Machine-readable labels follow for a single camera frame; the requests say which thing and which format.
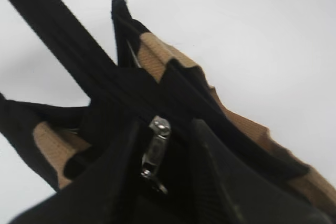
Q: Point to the silver metal zipper pull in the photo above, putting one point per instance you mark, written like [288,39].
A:
[155,152]

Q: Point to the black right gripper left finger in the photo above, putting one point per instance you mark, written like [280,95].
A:
[103,192]

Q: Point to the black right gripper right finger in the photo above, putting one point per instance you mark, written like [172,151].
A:
[228,191]

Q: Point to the black tote bag tan handles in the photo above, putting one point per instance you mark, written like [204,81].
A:
[152,76]

